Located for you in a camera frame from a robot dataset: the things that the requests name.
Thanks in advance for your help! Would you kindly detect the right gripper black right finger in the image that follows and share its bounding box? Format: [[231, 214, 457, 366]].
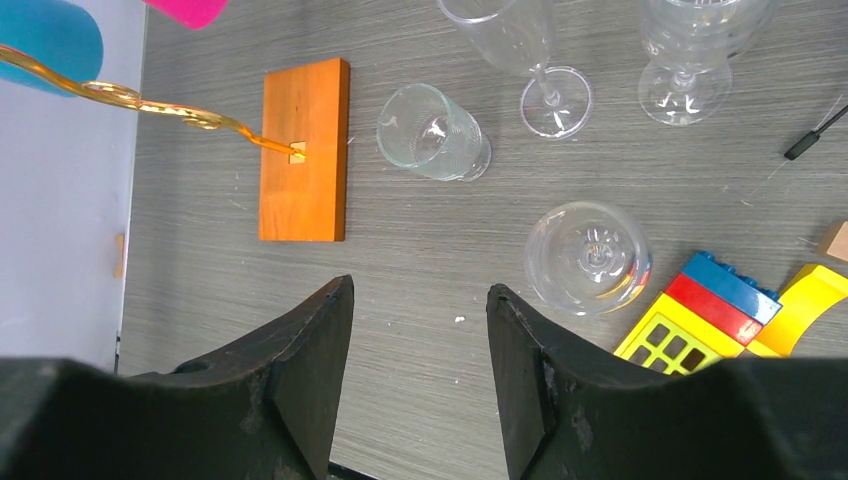
[[486, 284, 847, 479]]

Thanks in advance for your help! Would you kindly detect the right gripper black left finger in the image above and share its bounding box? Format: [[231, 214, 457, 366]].
[[1, 275, 355, 479]]

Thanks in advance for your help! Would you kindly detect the clear stemless wine glass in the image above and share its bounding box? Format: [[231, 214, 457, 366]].
[[376, 83, 492, 182]]

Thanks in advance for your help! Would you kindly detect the clear tall wine glass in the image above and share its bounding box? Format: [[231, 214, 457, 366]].
[[437, 0, 595, 140]]

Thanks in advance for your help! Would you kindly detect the pink wine glass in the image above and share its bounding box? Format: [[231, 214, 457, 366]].
[[144, 0, 228, 30]]

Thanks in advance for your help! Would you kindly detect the blue wine glass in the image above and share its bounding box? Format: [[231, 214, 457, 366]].
[[1, 0, 104, 82]]

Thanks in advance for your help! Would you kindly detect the yellow toy block window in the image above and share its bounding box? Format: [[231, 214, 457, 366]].
[[614, 293, 743, 376]]

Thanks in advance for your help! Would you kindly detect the red toy brick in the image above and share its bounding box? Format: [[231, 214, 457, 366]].
[[664, 273, 764, 346]]

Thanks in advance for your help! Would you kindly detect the blue toy brick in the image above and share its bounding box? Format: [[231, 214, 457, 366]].
[[681, 251, 783, 326]]

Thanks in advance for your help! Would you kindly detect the small wooden piece on floor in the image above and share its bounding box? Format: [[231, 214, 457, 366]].
[[113, 233, 126, 279]]

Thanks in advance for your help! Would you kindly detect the yellow toy brick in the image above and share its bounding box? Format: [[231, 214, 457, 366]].
[[746, 264, 847, 358]]

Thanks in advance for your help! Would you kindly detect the small brown wooden cube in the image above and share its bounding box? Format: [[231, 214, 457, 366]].
[[815, 220, 848, 263]]

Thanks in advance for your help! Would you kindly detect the black mini tripod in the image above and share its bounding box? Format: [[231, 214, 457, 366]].
[[783, 105, 848, 161]]

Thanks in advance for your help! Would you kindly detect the gold wire wine glass rack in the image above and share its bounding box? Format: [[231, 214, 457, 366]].
[[1, 46, 351, 242]]

